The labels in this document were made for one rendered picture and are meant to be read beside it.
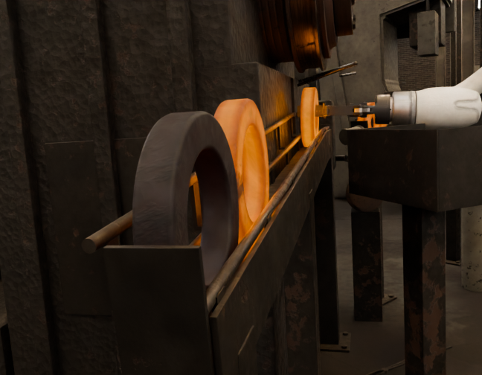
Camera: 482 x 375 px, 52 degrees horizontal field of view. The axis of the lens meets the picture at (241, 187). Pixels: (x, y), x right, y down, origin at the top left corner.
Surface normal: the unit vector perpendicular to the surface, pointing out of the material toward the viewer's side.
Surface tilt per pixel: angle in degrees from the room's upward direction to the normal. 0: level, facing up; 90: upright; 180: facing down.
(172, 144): 42
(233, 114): 37
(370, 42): 90
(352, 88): 90
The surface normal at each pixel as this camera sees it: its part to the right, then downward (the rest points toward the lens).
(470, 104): -0.01, -0.04
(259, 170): -0.25, 0.11
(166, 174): -0.25, -0.37
